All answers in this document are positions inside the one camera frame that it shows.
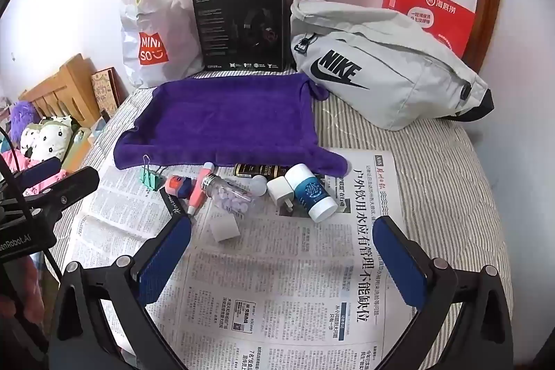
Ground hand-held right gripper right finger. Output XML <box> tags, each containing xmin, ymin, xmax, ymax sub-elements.
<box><xmin>372</xmin><ymin>215</ymin><xmax>527</xmax><ymax>370</ymax></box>

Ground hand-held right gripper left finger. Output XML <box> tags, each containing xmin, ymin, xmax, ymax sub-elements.
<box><xmin>47</xmin><ymin>216</ymin><xmax>194</xmax><ymax>370</ymax></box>

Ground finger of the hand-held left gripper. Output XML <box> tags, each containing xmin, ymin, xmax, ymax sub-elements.
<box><xmin>19</xmin><ymin>157</ymin><xmax>61</xmax><ymax>189</ymax></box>
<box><xmin>32</xmin><ymin>166</ymin><xmax>100</xmax><ymax>215</ymax></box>

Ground black bookmark strip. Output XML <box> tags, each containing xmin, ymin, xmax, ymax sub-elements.
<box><xmin>160</xmin><ymin>188</ymin><xmax>183</xmax><ymax>223</ymax></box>

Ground blue orange correction tape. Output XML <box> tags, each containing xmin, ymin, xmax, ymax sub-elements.
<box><xmin>166</xmin><ymin>175</ymin><xmax>194</xmax><ymax>199</ymax></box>

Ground green binder clip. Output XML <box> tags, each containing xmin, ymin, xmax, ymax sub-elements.
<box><xmin>139</xmin><ymin>154</ymin><xmax>168</xmax><ymax>192</ymax></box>

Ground clear bottle with purple tablets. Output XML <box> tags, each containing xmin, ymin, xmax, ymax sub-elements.
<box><xmin>202</xmin><ymin>175</ymin><xmax>254</xmax><ymax>217</ymax></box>

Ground white blue bottle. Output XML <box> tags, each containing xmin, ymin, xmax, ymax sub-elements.
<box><xmin>284</xmin><ymin>163</ymin><xmax>339</xmax><ymax>222</ymax></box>

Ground white charger plug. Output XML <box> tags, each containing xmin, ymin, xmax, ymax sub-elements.
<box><xmin>266</xmin><ymin>176</ymin><xmax>296</xmax><ymax>206</ymax></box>

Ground person's left hand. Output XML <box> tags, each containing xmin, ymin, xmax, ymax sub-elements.
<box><xmin>0</xmin><ymin>257</ymin><xmax>44</xmax><ymax>349</ymax></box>

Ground white dotted plush toy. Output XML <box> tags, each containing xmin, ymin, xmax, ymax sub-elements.
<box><xmin>19</xmin><ymin>114</ymin><xmax>74</xmax><ymax>171</ymax></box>

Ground pink cloth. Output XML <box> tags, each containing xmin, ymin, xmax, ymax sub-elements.
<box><xmin>0</xmin><ymin>151</ymin><xmax>66</xmax><ymax>197</ymax></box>

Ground pale green box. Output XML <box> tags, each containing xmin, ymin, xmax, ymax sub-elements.
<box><xmin>65</xmin><ymin>127</ymin><xmax>94</xmax><ymax>171</ymax></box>

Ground pink white pen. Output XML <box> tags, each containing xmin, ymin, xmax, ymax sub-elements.
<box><xmin>187</xmin><ymin>161</ymin><xmax>214</xmax><ymax>217</ymax></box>

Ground wooden headboard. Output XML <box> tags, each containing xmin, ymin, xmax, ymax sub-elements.
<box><xmin>19</xmin><ymin>53</ymin><xmax>118</xmax><ymax>128</ymax></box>

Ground brown patterned box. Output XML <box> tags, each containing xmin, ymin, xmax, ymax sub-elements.
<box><xmin>91</xmin><ymin>67</ymin><xmax>120</xmax><ymax>113</ymax></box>

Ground newspaper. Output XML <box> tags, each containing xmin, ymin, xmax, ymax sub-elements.
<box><xmin>69</xmin><ymin>147</ymin><xmax>417</xmax><ymax>370</ymax></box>

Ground black gold tube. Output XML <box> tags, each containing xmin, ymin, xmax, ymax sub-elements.
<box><xmin>234</xmin><ymin>163</ymin><xmax>289</xmax><ymax>179</ymax></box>

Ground purple towel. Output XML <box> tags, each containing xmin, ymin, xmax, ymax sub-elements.
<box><xmin>113</xmin><ymin>72</ymin><xmax>350</xmax><ymax>177</ymax></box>

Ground grey waist bag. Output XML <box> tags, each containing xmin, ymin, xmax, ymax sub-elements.
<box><xmin>290</xmin><ymin>0</ymin><xmax>495</xmax><ymax>132</ymax></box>

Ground white plastic shopping bag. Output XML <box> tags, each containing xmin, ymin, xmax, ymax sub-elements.
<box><xmin>120</xmin><ymin>0</ymin><xmax>204</xmax><ymax>89</ymax></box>

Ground black headset box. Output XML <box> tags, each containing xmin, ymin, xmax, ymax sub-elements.
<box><xmin>191</xmin><ymin>0</ymin><xmax>292</xmax><ymax>73</ymax></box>

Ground black cable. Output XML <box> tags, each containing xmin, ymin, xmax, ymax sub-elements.
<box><xmin>0</xmin><ymin>126</ymin><xmax>27</xmax><ymax>180</ymax></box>

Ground red paper bag white handles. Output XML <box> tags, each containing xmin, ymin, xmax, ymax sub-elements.
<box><xmin>382</xmin><ymin>0</ymin><xmax>476</xmax><ymax>63</ymax></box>

